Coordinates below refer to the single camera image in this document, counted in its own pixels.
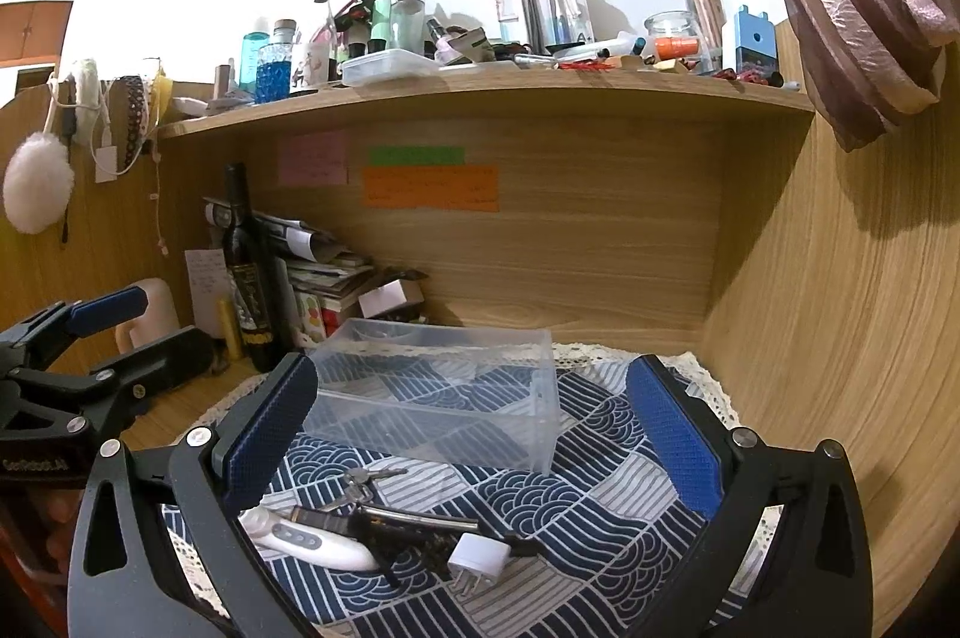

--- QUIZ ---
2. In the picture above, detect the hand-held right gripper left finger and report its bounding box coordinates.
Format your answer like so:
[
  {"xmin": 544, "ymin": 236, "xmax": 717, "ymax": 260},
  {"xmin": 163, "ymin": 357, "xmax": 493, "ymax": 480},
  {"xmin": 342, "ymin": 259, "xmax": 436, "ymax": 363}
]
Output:
[{"xmin": 66, "ymin": 351, "xmax": 335, "ymax": 638}]

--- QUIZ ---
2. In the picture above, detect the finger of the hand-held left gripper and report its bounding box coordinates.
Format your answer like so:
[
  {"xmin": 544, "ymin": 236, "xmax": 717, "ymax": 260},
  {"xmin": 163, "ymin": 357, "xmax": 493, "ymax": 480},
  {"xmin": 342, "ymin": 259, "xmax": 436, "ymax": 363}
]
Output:
[
  {"xmin": 15, "ymin": 327, "xmax": 215, "ymax": 429},
  {"xmin": 0, "ymin": 287, "xmax": 149, "ymax": 377}
]

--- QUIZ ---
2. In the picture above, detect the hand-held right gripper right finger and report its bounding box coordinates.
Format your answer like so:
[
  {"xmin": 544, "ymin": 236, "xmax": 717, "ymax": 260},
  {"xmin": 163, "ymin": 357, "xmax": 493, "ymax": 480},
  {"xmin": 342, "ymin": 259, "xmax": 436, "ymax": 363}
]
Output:
[{"xmin": 626, "ymin": 354, "xmax": 876, "ymax": 638}]

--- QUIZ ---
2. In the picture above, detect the silver key bunch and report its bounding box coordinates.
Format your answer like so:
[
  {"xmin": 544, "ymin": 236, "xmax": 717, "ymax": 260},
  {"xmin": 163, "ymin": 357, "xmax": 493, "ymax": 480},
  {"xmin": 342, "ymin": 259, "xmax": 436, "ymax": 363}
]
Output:
[{"xmin": 319, "ymin": 464, "xmax": 410, "ymax": 511}]

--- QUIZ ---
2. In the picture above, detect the white tape roll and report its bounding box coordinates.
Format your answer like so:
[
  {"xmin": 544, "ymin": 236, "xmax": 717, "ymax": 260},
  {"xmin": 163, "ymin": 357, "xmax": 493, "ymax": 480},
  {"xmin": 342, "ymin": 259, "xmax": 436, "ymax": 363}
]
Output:
[{"xmin": 238, "ymin": 507, "xmax": 376, "ymax": 571}]

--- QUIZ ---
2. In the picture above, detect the clear plastic storage box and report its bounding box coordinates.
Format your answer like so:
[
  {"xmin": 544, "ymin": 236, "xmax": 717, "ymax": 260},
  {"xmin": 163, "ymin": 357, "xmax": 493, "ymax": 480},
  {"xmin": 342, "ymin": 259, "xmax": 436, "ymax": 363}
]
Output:
[{"xmin": 304, "ymin": 317, "xmax": 562, "ymax": 476}]

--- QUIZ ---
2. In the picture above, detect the white charger plug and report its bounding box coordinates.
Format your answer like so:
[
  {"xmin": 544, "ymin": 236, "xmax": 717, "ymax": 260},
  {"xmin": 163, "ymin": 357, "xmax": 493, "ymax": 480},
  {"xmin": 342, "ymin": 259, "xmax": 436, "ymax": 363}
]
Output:
[{"xmin": 448, "ymin": 533, "xmax": 512, "ymax": 598}]

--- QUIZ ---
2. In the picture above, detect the person's left hand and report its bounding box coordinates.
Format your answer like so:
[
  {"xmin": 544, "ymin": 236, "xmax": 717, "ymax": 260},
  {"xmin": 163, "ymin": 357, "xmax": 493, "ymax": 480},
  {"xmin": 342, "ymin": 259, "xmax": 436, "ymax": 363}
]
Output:
[{"xmin": 30, "ymin": 494, "xmax": 82, "ymax": 580}]

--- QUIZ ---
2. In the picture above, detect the pink mug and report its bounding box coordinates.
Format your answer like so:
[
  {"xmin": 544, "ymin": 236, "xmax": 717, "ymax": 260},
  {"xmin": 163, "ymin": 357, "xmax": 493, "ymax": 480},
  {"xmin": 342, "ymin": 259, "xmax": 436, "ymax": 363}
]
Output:
[{"xmin": 116, "ymin": 278, "xmax": 179, "ymax": 354}]

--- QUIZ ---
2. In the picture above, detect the yellow tube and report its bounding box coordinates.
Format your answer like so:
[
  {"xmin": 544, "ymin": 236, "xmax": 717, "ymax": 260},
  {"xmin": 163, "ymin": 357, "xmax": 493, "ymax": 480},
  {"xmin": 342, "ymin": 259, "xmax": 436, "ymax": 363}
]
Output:
[{"xmin": 217, "ymin": 297, "xmax": 242, "ymax": 362}]

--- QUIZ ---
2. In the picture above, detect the white handwritten note paper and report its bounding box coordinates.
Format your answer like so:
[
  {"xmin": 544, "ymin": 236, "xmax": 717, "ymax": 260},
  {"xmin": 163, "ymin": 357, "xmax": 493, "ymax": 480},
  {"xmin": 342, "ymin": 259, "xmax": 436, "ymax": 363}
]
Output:
[{"xmin": 184, "ymin": 246, "xmax": 230, "ymax": 339}]

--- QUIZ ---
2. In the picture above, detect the dark wine bottle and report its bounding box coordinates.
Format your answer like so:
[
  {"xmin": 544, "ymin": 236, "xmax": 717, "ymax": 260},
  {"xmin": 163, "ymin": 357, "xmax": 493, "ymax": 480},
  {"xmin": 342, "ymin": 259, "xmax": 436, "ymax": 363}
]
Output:
[{"xmin": 222, "ymin": 162, "xmax": 280, "ymax": 373}]

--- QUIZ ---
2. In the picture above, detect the blue wave patterned mat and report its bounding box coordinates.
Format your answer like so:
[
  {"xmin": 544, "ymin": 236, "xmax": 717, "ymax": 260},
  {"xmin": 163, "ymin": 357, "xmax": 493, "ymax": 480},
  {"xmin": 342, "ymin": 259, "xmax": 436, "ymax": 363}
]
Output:
[{"xmin": 161, "ymin": 342, "xmax": 781, "ymax": 638}]

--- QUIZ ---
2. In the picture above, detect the white fluffy puff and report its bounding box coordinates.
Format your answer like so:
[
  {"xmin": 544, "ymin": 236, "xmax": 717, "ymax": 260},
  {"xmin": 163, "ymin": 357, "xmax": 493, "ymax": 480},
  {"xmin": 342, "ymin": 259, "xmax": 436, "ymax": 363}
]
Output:
[{"xmin": 2, "ymin": 132, "xmax": 76, "ymax": 234}]

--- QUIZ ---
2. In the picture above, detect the stack of books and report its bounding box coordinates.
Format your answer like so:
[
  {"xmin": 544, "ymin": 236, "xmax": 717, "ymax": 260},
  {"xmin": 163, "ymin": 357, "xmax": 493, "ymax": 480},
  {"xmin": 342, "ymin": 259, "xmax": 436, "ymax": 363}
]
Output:
[{"xmin": 274, "ymin": 248, "xmax": 376, "ymax": 347}]

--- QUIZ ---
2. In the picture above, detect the small white brown box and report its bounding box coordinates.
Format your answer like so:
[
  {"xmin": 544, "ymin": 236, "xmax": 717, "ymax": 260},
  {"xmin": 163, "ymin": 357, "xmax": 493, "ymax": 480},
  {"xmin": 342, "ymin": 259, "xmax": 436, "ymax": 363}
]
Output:
[{"xmin": 358, "ymin": 278, "xmax": 425, "ymax": 318}]

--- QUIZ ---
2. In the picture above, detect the rolled magazine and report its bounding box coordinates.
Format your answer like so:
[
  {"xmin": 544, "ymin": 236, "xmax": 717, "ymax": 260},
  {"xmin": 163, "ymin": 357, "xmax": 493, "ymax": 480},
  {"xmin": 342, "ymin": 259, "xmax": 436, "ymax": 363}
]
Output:
[{"xmin": 202, "ymin": 195, "xmax": 323, "ymax": 260}]

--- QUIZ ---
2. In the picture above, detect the patterned headband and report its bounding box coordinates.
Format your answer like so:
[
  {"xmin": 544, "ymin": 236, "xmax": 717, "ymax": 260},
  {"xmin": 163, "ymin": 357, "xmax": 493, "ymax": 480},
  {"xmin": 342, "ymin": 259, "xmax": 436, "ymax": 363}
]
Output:
[{"xmin": 112, "ymin": 76, "xmax": 151, "ymax": 174}]

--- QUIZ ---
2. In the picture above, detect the yellow hair band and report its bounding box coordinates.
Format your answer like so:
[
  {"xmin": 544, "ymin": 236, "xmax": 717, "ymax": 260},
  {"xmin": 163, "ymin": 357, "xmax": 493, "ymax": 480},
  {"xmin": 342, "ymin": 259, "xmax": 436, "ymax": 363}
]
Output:
[{"xmin": 150, "ymin": 72, "xmax": 175, "ymax": 130}]

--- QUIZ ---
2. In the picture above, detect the pink sticky note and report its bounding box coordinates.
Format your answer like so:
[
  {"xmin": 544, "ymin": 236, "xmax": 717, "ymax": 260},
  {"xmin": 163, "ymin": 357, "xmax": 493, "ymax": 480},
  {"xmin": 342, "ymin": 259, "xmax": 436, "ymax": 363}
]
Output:
[{"xmin": 277, "ymin": 132, "xmax": 350, "ymax": 187}]

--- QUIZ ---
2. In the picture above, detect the orange sticky note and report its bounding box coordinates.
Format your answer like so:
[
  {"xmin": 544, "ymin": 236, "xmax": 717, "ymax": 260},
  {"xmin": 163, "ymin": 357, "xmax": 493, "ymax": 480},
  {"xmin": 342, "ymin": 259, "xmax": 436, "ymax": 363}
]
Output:
[{"xmin": 364, "ymin": 164, "xmax": 500, "ymax": 212}]

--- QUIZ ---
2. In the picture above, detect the wooden cabinet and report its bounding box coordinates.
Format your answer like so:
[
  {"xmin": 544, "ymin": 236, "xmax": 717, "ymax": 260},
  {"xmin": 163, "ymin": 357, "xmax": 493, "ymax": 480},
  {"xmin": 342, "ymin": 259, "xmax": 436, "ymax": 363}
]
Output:
[{"xmin": 0, "ymin": 1, "xmax": 76, "ymax": 70}]

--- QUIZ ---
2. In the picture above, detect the blue faceted glass bottle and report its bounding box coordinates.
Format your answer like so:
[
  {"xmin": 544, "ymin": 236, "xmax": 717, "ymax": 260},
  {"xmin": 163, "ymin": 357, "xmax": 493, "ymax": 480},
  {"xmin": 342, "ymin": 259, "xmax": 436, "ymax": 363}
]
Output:
[{"xmin": 256, "ymin": 19, "xmax": 301, "ymax": 103}]

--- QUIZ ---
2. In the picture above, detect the teal plastic bottle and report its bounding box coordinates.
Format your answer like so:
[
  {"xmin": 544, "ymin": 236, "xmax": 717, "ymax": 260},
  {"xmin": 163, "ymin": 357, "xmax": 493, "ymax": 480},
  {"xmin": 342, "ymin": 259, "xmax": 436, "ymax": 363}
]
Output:
[{"xmin": 241, "ymin": 32, "xmax": 271, "ymax": 103}]

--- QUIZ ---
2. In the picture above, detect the green sticky note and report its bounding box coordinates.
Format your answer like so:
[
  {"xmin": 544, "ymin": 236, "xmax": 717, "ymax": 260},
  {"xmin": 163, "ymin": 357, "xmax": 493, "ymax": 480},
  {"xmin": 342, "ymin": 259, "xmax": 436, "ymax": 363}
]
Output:
[{"xmin": 369, "ymin": 145, "xmax": 466, "ymax": 167}]

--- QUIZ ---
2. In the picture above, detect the clear bottle with cartoon label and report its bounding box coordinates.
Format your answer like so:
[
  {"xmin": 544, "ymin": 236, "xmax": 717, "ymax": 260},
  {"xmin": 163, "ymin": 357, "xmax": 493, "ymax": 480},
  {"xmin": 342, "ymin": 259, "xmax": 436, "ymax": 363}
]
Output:
[{"xmin": 296, "ymin": 0, "xmax": 338, "ymax": 88}]

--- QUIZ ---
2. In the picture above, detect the clear lidded plastic container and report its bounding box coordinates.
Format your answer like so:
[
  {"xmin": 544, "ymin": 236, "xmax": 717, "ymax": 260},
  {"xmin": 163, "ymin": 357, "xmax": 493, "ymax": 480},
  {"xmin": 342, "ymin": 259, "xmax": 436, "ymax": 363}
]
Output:
[{"xmin": 340, "ymin": 48, "xmax": 442, "ymax": 86}]

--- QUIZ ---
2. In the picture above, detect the wooden shelf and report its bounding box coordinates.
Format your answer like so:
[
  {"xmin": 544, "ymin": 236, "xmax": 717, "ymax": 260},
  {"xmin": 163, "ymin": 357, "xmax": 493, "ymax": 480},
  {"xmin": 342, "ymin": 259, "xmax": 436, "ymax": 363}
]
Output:
[{"xmin": 154, "ymin": 64, "xmax": 818, "ymax": 140}]

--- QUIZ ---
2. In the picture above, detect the orange tube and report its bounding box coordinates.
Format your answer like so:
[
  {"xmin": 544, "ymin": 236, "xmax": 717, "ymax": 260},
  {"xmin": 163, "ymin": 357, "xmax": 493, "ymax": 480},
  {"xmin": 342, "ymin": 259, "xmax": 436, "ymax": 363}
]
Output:
[{"xmin": 652, "ymin": 36, "xmax": 702, "ymax": 61}]

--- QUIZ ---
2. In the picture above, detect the blue box-shaped gadget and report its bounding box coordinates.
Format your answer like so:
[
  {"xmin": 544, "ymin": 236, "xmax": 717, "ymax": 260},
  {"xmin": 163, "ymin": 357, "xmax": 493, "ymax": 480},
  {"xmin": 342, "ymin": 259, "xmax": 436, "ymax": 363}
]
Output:
[{"xmin": 731, "ymin": 4, "xmax": 777, "ymax": 77}]

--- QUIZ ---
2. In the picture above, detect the green pump bottle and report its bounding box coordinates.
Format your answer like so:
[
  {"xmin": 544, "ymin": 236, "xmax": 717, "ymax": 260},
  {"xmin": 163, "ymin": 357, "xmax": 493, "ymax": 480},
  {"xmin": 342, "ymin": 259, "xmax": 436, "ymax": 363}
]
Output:
[{"xmin": 371, "ymin": 0, "xmax": 406, "ymax": 50}]

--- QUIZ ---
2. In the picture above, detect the glass jar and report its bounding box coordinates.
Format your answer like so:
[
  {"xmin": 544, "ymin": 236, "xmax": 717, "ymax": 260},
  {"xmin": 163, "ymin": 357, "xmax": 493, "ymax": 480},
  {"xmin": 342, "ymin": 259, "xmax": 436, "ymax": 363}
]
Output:
[{"xmin": 645, "ymin": 10, "xmax": 702, "ymax": 65}]

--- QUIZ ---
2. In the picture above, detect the clear bottle with silver cap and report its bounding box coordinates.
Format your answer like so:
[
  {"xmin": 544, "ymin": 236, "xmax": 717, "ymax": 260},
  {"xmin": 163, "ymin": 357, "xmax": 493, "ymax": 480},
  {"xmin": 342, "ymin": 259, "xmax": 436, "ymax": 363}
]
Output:
[{"xmin": 391, "ymin": 0, "xmax": 427, "ymax": 53}]

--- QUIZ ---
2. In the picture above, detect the tall clear canister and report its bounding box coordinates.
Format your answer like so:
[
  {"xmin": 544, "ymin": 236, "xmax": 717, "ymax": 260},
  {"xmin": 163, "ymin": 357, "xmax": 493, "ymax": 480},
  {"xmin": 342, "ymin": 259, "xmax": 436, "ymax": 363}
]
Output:
[{"xmin": 679, "ymin": 0, "xmax": 727, "ymax": 73}]

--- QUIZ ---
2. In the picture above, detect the mauve curtain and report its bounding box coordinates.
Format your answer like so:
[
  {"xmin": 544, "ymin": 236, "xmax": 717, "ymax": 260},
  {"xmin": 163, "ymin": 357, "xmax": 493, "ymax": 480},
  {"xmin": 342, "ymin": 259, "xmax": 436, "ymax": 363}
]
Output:
[{"xmin": 667, "ymin": 0, "xmax": 960, "ymax": 152}]

